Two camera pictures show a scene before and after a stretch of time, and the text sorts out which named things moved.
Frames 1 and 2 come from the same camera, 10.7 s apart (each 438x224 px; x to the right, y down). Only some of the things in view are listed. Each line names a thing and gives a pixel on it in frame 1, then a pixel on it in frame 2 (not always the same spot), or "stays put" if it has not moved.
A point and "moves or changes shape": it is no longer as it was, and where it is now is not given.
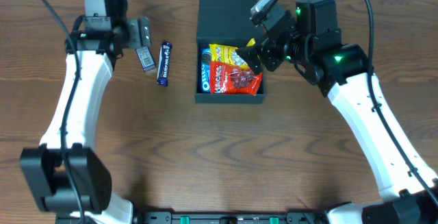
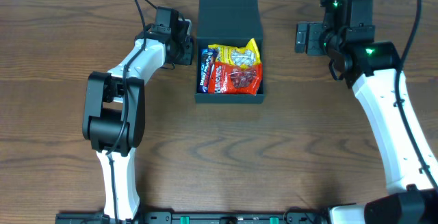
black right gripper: (270, 54) to (308, 38)
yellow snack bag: (229, 54) stays put
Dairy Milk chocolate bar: (164, 61) moves or changes shape
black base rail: (234, 217) stays put
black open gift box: (224, 19) stays put
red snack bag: (228, 78) stays put
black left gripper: (144, 33) to (187, 53)
